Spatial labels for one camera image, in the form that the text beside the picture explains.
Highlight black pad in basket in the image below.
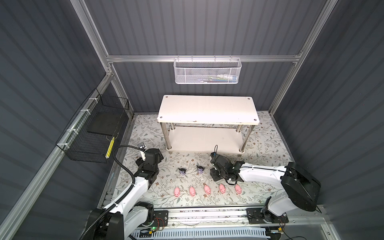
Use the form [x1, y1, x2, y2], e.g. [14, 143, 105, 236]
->
[87, 113, 125, 137]

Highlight black purple toy figure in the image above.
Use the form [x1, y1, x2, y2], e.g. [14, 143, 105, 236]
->
[197, 165, 205, 175]
[178, 168, 187, 176]

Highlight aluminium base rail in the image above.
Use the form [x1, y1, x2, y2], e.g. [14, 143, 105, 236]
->
[89, 205, 331, 232]

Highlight white two-tier shelf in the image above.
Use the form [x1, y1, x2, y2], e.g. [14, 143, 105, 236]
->
[157, 95, 260, 155]

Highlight markers in white basket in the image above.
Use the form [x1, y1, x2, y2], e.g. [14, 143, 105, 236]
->
[199, 75, 238, 84]

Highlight white wire basket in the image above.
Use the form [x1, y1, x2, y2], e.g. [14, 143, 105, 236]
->
[173, 58, 242, 85]

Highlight black wire basket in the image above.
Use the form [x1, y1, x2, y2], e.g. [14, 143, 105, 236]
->
[56, 90, 130, 164]

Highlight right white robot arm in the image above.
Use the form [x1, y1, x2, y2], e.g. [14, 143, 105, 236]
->
[210, 152, 321, 224]

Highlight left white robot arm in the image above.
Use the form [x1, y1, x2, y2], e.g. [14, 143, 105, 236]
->
[80, 145, 164, 240]

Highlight pink pig toy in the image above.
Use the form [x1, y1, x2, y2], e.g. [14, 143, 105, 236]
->
[219, 184, 226, 194]
[174, 187, 181, 198]
[235, 185, 243, 195]
[189, 187, 196, 197]
[204, 185, 211, 195]

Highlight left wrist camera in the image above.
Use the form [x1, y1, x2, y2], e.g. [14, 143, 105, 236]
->
[139, 144, 147, 152]

